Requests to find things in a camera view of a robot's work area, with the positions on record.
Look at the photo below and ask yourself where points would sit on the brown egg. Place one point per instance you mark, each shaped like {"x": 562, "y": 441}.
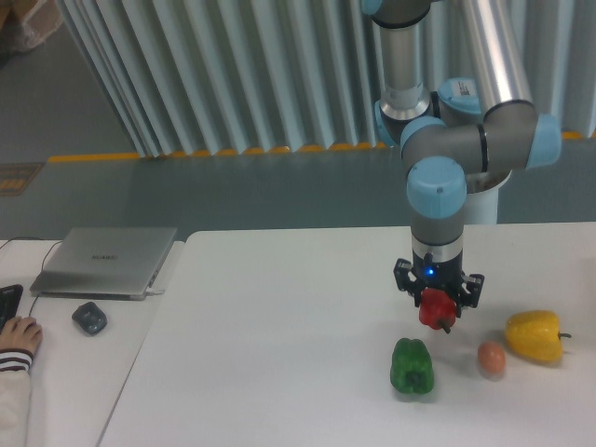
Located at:
{"x": 491, "y": 357}

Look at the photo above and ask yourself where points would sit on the yellow bell pepper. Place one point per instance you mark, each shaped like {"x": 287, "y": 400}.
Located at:
{"x": 536, "y": 335}

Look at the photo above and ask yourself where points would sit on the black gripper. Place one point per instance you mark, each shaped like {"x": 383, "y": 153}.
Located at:
{"x": 465, "y": 290}

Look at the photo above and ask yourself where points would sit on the silver closed laptop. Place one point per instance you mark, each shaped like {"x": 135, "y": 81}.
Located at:
{"x": 105, "y": 263}

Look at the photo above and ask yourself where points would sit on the black keyboard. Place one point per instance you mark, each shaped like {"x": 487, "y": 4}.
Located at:
{"x": 9, "y": 303}

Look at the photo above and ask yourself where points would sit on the white folding partition screen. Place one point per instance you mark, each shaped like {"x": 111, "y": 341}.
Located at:
{"x": 210, "y": 76}

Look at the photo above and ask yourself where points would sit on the green bell pepper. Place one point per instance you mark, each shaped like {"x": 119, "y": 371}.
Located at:
{"x": 411, "y": 370}

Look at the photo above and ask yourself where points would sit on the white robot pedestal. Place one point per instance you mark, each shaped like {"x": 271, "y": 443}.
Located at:
{"x": 481, "y": 205}

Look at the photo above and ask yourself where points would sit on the red bell pepper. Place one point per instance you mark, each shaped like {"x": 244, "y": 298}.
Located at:
{"x": 437, "y": 310}

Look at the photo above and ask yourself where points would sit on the person's hand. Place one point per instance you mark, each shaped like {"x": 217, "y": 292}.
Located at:
{"x": 21, "y": 334}

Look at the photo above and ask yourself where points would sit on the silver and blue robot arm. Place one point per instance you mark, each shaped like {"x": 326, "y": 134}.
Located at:
{"x": 473, "y": 129}

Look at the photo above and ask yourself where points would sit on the white sleeved forearm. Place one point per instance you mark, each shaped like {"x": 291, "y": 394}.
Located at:
{"x": 15, "y": 395}

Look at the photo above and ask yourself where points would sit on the white laptop cable plug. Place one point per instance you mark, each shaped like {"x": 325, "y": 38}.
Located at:
{"x": 154, "y": 292}

